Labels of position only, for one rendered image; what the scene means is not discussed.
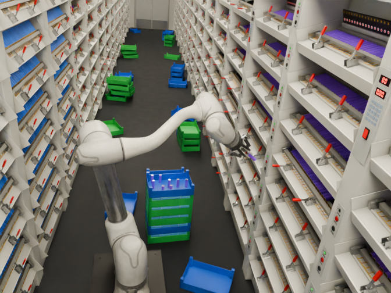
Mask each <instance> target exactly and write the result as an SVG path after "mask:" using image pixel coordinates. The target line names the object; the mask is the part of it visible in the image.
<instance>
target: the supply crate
mask: <svg viewBox="0 0 391 293"><path fill-rule="evenodd" d="M153 175H154V180H155V188H154V189H152V183H151V174H150V173H149V172H148V171H147V172H146V183H147V189H148V196H149V198H159V197H169V196H186V195H194V186H195V185H194V184H193V183H192V181H191V178H190V175H189V170H186V172H185V173H165V174H161V175H162V180H161V183H159V174H153ZM177 178H178V179H179V187H178V188H177V187H176V182H177ZM186 178H187V179H188V186H187V188H186V187H185V182H186ZM168 179H171V181H170V184H171V185H173V188H172V190H170V188H168ZM162 185H164V186H165V189H164V190H162Z"/></svg>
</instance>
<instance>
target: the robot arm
mask: <svg viewBox="0 0 391 293"><path fill-rule="evenodd" d="M187 119H196V121H198V122H203V123H206V130H207V132H208V134H209V135H210V136H211V137H212V138H213V139H214V140H215V141H217V142H218V143H221V144H223V145H224V146H225V147H228V148H230V151H229V152H228V154H229V155H231V156H237V157H239V158H241V156H244V157H248V158H250V157H249V156H248V155H247V154H246V153H244V152H243V151H241V150H240V147H244V149H245V150H246V151H247V152H249V153H250V154H252V153H251V152H250V151H251V149H250V148H249V147H250V146H251V145H250V143H249V141H248V139H247V136H246V135H244V134H243V136H242V137H239V135H238V133H236V132H235V130H234V129H233V127H232V125H231V124H230V122H229V121H228V119H227V118H226V116H225V114H224V112H223V109H222V107H221V105H220V103H219V102H218V100H217V99H216V98H215V97H214V96H213V95H212V94H211V93H209V92H202V93H200V94H199V95H198V96H197V97H196V100H195V101H194V103H193V104H192V105H191V106H188V107H186V108H183V109H181V110H179V111H178V112H177V113H175V114H174V115H173V116H172V117H171V118H170V119H169V120H168V121H167V122H166V123H165V124H163V125H162V126H161V127H160V128H159V129H158V130H157V131H156V132H155V133H153V134H151V135H149V136H147V137H143V138H112V134H111V132H110V130H109V128H108V127H107V125H106V124H105V123H103V122H101V121H99V120H91V121H89V122H85V123H84V124H83V125H82V127H81V129H80V131H79V138H80V143H81V145H80V146H79V147H78V148H77V150H76V156H77V160H78V162H79V163H80V164H81V165H83V166H90V167H93V170H94V173H95V177H96V179H97V183H98V186H99V190H100V193H101V196H102V200H103V202H104V206H105V210H106V213H107V215H108V217H107V218H106V221H105V227H106V232H107V235H108V239H109V243H110V246H111V248H112V252H113V258H114V263H115V290H114V292H113V293H150V290H149V287H148V272H149V268H148V267H147V266H148V255H147V247H146V245H145V243H144V241H143V240H142V239H141V238H140V235H139V233H138V229H137V226H136V222H135V220H134V217H133V215H132V213H130V212H129V211H127V210H126V207H125V202H124V199H123V195H122V191H121V189H120V184H119V180H118V176H117V173H116V169H115V165H114V164H115V163H118V162H121V161H124V160H128V159H130V158H133V157H135V156H138V155H141V154H143V153H146V152H149V151H151V150H153V149H155V148H157V147H159V146H160V145H161V144H163V143H164V142H165V141H166V140H167V139H168V138H169V136H170V135H171V134H172V133H173V132H174V131H175V130H176V129H177V128H178V127H179V126H180V125H181V124H182V123H183V122H184V121H185V120H187ZM243 140H244V142H245V143H246V145H244V144H243ZM236 150H237V151H238V152H239V154H238V153H235V152H234V151H236ZM252 155H253V154H252Z"/></svg>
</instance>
